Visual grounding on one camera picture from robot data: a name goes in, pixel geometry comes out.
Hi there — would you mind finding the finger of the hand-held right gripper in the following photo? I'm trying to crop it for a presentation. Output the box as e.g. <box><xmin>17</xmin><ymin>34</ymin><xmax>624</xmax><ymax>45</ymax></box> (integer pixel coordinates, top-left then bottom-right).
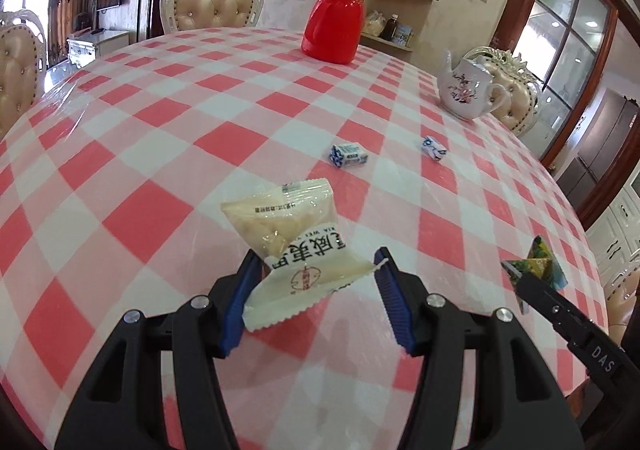
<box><xmin>500</xmin><ymin>260</ymin><xmax>585</xmax><ymax>337</ymax></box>
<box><xmin>514</xmin><ymin>286</ymin><xmax>570</xmax><ymax>342</ymax></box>

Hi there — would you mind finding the dark refrigerator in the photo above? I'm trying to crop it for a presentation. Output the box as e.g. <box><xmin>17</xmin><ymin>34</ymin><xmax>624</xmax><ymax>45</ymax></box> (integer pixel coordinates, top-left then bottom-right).
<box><xmin>555</xmin><ymin>90</ymin><xmax>640</xmax><ymax>221</ymax></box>

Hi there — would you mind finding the white cabinet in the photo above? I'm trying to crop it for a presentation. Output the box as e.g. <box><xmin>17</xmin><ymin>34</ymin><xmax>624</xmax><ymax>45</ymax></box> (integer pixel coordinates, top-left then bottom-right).
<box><xmin>582</xmin><ymin>175</ymin><xmax>640</xmax><ymax>275</ymax></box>

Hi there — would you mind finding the wooden framed glass door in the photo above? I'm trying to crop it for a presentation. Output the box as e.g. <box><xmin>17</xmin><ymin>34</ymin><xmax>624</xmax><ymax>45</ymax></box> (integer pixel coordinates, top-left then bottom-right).
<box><xmin>492</xmin><ymin>0</ymin><xmax>631</xmax><ymax>165</ymax></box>

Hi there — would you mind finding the white floral teapot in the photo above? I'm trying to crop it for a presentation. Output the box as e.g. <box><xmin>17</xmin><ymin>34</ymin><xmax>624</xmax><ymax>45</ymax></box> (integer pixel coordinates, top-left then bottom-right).
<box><xmin>436</xmin><ymin>50</ymin><xmax>512</xmax><ymax>122</ymax></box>

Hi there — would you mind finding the red thermos jug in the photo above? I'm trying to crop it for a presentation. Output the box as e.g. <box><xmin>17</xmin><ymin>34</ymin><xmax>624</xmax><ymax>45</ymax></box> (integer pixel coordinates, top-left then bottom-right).
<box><xmin>301</xmin><ymin>0</ymin><xmax>367</xmax><ymax>65</ymax></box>

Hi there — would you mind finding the green yellow candy wrapper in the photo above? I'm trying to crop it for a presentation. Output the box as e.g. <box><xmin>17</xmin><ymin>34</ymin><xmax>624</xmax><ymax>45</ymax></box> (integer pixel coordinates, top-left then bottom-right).
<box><xmin>520</xmin><ymin>236</ymin><xmax>568</xmax><ymax>289</ymax></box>

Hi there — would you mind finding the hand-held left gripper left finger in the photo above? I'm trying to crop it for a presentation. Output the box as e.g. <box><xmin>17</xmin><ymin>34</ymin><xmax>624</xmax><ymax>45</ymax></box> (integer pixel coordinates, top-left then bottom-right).
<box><xmin>54</xmin><ymin>250</ymin><xmax>263</xmax><ymax>450</ymax></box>

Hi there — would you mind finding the blue printed box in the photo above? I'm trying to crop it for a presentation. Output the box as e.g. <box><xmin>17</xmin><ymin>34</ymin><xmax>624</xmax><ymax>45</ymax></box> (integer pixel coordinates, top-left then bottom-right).
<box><xmin>392</xmin><ymin>24</ymin><xmax>416</xmax><ymax>48</ymax></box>

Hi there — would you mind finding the cream snack packet red print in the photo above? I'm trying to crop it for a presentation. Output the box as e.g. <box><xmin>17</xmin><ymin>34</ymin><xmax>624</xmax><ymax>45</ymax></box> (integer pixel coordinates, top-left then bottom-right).
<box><xmin>221</xmin><ymin>178</ymin><xmax>390</xmax><ymax>333</ymax></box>

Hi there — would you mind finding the red white checked tablecloth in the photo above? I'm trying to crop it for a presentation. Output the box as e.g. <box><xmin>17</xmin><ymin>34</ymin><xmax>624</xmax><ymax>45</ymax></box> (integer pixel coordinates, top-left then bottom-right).
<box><xmin>0</xmin><ymin>26</ymin><xmax>611</xmax><ymax>450</ymax></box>

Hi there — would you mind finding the person's right hand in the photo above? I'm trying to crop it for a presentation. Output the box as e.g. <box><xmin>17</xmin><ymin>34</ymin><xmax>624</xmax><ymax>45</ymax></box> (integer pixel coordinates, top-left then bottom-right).
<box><xmin>605</xmin><ymin>270</ymin><xmax>640</xmax><ymax>347</ymax></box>

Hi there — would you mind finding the clear bag of food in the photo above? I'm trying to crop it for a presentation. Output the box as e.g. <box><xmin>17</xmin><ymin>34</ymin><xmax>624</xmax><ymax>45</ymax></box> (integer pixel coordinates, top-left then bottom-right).
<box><xmin>361</xmin><ymin>11</ymin><xmax>388</xmax><ymax>37</ymax></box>

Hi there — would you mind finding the white television console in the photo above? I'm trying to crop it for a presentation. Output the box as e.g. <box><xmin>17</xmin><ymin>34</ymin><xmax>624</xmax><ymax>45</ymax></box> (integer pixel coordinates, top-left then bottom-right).
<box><xmin>66</xmin><ymin>30</ymin><xmax>131</xmax><ymax>68</ymax></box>

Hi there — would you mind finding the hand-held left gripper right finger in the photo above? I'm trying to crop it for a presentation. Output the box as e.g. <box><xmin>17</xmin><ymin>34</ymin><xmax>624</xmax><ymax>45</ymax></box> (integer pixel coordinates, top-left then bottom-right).
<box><xmin>372</xmin><ymin>246</ymin><xmax>586</xmax><ymax>450</ymax></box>

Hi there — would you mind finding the blue white wrapped candy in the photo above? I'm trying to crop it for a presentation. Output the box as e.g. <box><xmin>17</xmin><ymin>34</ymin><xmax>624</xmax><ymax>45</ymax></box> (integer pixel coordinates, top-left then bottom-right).
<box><xmin>421</xmin><ymin>135</ymin><xmax>447</xmax><ymax>161</ymax></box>
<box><xmin>327</xmin><ymin>142</ymin><xmax>371</xmax><ymax>172</ymax></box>

